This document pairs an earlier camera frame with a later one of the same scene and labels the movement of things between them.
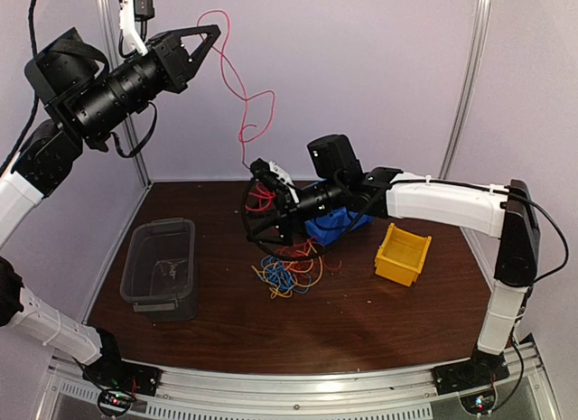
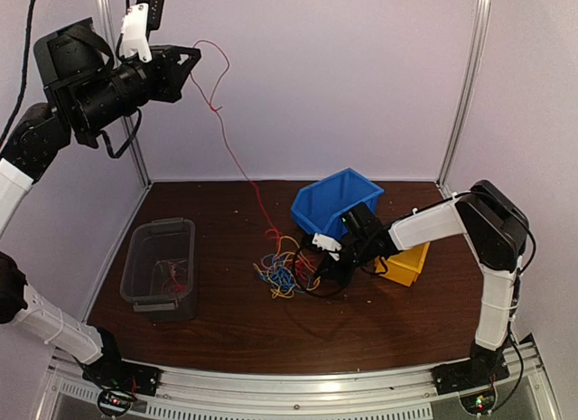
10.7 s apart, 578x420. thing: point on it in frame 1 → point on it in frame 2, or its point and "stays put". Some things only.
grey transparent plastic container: x=159 y=275 stays put
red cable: x=234 y=70 → x=209 y=103
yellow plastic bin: x=401 y=255 stays put
